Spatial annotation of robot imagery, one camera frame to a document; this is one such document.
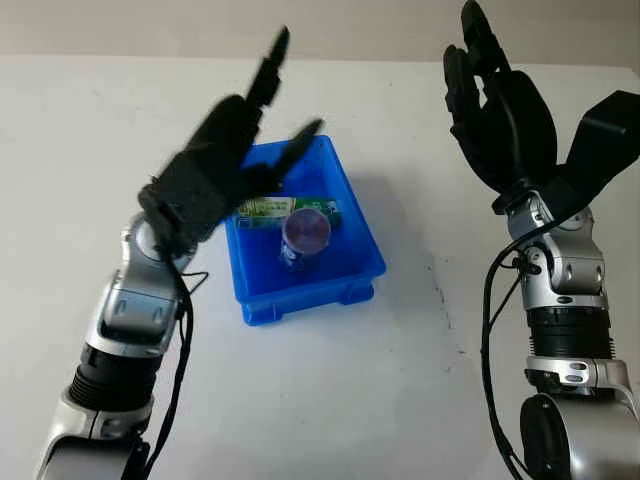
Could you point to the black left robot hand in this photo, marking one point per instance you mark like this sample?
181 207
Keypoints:
220 140

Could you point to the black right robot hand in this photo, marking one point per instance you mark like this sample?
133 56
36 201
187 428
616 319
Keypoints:
510 130

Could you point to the green toothpaste box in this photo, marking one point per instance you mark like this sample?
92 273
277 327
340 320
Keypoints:
265 209

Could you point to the purple trash bag roll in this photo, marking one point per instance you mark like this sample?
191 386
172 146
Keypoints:
306 235

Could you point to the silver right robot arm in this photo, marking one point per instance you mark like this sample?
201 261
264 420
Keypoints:
565 265

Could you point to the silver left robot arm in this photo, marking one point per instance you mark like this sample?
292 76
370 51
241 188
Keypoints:
135 305

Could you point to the blue plastic tray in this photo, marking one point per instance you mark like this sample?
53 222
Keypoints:
345 240

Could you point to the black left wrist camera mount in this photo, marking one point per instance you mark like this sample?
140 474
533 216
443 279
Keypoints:
185 210

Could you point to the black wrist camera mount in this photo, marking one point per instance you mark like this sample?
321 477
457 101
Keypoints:
185 210
600 145

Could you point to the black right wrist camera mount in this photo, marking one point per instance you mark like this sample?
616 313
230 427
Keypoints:
600 145

